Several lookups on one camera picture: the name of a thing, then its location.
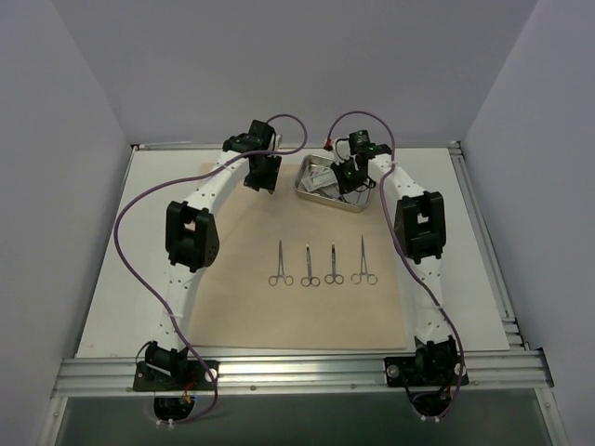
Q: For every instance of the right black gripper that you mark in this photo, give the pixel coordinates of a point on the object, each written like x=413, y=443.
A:
x=350, y=179

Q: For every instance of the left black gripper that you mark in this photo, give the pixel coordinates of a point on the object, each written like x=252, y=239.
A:
x=262, y=177

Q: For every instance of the stainless steel instrument tray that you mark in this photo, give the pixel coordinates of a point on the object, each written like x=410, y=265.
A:
x=354, y=202

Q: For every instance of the beige surgical wrap cloth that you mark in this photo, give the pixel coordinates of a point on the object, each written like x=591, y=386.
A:
x=235, y=306

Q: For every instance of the steel needle holder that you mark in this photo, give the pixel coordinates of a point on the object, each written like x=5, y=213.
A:
x=280, y=275

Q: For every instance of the steel surgical scissors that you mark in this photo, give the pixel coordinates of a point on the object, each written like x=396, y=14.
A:
x=334, y=277

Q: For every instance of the steel forceps clamp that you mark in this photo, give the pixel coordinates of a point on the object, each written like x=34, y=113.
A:
x=363, y=275

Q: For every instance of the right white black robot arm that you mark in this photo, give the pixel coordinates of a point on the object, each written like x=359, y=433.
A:
x=416, y=218

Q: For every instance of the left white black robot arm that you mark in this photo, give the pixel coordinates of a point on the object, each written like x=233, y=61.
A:
x=191, y=229

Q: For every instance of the green white suture packet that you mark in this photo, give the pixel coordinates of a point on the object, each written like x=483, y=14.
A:
x=319, y=181

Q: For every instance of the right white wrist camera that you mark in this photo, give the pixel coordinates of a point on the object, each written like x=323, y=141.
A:
x=339, y=148

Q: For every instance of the back aluminium rail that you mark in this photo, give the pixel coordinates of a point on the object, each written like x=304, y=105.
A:
x=189, y=145

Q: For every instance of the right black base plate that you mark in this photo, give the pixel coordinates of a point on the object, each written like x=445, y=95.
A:
x=420, y=371

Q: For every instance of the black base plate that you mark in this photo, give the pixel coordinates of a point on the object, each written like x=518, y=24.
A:
x=193, y=376
x=420, y=371

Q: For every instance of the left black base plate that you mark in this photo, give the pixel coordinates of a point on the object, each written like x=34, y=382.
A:
x=193, y=376

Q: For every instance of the front aluminium rail frame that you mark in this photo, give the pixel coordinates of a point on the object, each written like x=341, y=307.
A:
x=314, y=374

